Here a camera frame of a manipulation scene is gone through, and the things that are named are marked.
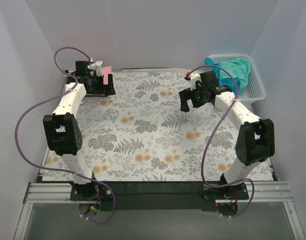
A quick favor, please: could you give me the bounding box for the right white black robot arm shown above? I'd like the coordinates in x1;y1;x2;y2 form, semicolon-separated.
179;71;275;190

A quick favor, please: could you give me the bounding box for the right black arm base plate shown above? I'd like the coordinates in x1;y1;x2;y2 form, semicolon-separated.
199;183;249;201

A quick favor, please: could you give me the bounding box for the teal t-shirt in basket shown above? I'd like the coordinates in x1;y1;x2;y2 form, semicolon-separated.
204;57;251;95

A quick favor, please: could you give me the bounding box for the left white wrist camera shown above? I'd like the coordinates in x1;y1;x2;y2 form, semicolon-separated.
88;60;103;77

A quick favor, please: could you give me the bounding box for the aluminium frame rail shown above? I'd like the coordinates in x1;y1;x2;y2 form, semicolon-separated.
25;181;292;203

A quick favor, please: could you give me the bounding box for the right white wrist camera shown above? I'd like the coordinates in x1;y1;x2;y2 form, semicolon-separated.
185;72;201;90

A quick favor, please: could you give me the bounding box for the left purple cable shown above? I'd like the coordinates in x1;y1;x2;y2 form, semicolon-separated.
15;46;116;224

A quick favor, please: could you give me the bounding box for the pink t-shirt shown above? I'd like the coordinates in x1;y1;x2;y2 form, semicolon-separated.
102;66;113;85

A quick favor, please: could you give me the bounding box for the white folded t-shirt under grey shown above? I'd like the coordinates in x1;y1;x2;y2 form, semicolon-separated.
84;94;111;100

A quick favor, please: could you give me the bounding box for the white plastic basket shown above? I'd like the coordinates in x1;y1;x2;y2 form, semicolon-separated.
209;53;266;105

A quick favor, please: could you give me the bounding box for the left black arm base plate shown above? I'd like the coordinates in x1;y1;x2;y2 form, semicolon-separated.
70;183;113;201

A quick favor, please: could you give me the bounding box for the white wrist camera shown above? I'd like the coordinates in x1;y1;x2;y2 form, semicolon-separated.
88;60;103;77
185;72;201;90

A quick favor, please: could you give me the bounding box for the floral patterned table mat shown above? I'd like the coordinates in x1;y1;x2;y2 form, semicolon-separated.
77;71;238;181

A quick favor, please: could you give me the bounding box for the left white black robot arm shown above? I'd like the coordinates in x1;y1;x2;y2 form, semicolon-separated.
43;60;116;200

